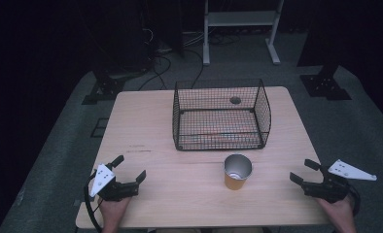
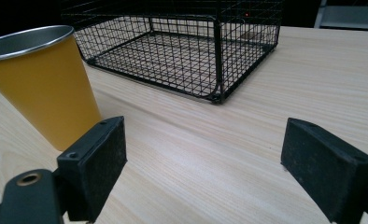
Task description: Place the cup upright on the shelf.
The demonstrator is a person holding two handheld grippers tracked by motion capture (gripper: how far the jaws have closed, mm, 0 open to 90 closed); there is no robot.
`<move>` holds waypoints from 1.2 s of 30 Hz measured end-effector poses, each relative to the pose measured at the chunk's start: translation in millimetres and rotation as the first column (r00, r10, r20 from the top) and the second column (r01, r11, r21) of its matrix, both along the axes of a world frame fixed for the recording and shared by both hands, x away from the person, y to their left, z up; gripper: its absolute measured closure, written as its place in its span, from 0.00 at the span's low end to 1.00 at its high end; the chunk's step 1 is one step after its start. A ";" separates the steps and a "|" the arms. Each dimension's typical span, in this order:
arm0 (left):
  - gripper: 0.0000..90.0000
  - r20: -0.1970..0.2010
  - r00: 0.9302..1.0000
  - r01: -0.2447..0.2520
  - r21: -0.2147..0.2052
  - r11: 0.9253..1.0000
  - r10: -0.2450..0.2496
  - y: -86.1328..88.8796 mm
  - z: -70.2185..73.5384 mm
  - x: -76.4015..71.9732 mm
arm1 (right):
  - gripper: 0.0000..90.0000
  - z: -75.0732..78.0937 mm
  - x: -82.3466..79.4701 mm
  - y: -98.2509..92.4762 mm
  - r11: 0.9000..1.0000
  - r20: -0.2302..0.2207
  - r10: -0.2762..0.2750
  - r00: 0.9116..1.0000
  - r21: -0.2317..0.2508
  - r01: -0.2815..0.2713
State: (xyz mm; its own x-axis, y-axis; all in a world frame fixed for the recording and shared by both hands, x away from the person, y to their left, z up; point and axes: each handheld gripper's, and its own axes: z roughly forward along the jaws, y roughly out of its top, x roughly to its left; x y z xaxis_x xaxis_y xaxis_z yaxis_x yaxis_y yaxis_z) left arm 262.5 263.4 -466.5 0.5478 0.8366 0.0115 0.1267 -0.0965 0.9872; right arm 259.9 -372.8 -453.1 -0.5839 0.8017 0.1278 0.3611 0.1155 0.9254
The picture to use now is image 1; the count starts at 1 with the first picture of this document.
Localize black floor cables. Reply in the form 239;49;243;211
136;28;210;92

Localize white metal stand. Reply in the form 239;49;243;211
202;0;285;66

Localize black stand base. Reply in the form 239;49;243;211
299;63;353;101
82;66;127;106

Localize black wire mesh basket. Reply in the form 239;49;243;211
172;78;272;151

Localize orange paper cup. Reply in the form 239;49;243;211
223;153;254;191

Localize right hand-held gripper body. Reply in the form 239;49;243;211
300;158;377;204

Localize person's left hand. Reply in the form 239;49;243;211
98;197;132;233

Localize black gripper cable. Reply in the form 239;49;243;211
348;185;362;217
84;171;104;233

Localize person's right hand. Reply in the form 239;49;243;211
315;195;358;233

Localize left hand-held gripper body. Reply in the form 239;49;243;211
89;163;139;203

